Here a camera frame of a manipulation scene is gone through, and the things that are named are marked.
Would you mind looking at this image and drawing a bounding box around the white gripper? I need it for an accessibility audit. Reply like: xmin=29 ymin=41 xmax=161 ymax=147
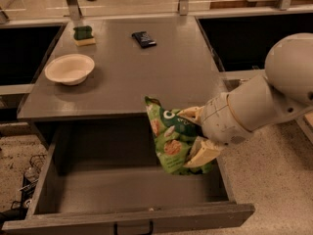
xmin=178 ymin=93 xmax=252 ymax=168

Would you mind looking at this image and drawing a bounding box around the green rice chip bag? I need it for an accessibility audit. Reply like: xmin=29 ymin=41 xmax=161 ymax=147
xmin=145 ymin=97 xmax=212 ymax=175

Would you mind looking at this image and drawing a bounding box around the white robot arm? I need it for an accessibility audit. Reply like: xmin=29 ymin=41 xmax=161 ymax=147
xmin=179 ymin=33 xmax=313 ymax=168

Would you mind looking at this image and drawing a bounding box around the open grey top drawer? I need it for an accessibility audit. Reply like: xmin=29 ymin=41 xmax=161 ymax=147
xmin=3 ymin=117 xmax=255 ymax=235

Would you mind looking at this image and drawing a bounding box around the dark blue snack bar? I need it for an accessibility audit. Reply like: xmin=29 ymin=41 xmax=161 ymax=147
xmin=132 ymin=31 xmax=157 ymax=49

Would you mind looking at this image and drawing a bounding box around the grey cabinet counter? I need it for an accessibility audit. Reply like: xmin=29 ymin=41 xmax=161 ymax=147
xmin=18 ymin=16 xmax=226 ymax=122

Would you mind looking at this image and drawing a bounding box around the white paper bowl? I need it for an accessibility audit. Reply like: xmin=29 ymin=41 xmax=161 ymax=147
xmin=44 ymin=54 xmax=95 ymax=86

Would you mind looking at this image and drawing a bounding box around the green and yellow sponge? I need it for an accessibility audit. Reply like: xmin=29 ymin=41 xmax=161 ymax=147
xmin=73 ymin=25 xmax=96 ymax=46

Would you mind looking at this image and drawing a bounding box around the black drawer handle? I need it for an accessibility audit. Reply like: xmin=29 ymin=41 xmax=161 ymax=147
xmin=113 ymin=220 xmax=154 ymax=235

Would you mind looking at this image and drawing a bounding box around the metal post left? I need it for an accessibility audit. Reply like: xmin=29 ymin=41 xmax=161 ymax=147
xmin=66 ymin=0 xmax=81 ymax=21

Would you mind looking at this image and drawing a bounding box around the black wire basket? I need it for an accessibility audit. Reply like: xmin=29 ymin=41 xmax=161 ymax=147
xmin=11 ymin=154 xmax=46 ymax=213

